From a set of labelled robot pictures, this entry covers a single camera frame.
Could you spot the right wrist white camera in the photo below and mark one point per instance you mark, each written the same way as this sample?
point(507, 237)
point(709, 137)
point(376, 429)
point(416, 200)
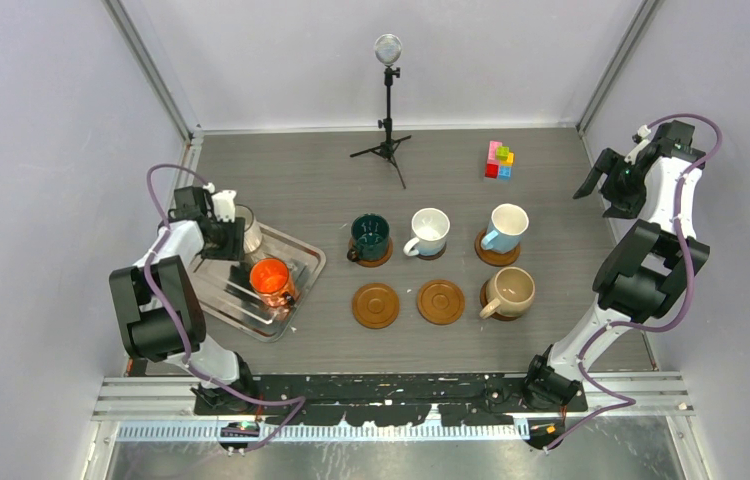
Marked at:
point(641, 139)

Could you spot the aluminium frame rail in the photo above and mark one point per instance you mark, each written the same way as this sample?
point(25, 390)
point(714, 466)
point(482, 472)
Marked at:
point(165, 408)

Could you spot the dark green mug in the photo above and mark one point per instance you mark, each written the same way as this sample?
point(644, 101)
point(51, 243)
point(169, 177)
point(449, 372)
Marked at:
point(370, 234)

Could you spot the light blue mug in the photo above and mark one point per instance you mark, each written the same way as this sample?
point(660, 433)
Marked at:
point(507, 224)

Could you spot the brown wooden coaster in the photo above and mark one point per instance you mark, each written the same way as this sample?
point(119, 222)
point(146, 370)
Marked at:
point(492, 257)
point(495, 315)
point(384, 259)
point(440, 302)
point(375, 305)

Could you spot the black tripod stand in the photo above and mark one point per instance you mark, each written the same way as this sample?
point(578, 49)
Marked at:
point(387, 49)

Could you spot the grey speckled mug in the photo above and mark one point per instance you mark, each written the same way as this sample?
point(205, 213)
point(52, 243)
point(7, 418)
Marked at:
point(252, 234)

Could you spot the metal tray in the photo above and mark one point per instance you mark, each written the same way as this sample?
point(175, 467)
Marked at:
point(225, 293)

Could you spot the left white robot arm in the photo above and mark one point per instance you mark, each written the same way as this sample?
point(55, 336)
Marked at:
point(158, 310)

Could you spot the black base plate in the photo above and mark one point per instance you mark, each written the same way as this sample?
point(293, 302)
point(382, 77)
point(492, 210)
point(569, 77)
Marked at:
point(463, 399)

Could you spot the dark walnut coaster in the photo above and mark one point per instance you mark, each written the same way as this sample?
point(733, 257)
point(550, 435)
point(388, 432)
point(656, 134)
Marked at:
point(434, 256)

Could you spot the beige mug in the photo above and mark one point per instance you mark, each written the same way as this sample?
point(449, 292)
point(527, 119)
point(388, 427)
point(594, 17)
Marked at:
point(511, 292)

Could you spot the colourful toy block stack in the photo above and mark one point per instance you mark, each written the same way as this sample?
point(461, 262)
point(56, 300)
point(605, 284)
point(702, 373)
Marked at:
point(499, 162)

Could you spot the orange glass mug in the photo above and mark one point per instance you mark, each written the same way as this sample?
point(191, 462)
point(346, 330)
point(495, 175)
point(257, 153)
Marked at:
point(272, 281)

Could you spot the white mug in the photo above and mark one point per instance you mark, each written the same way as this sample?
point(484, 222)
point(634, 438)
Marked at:
point(429, 230)

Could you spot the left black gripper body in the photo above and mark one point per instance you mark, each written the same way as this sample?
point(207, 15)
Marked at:
point(226, 243)

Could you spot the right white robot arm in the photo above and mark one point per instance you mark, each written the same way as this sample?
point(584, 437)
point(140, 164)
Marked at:
point(650, 268)

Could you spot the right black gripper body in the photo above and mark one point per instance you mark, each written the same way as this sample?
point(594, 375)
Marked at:
point(626, 189)

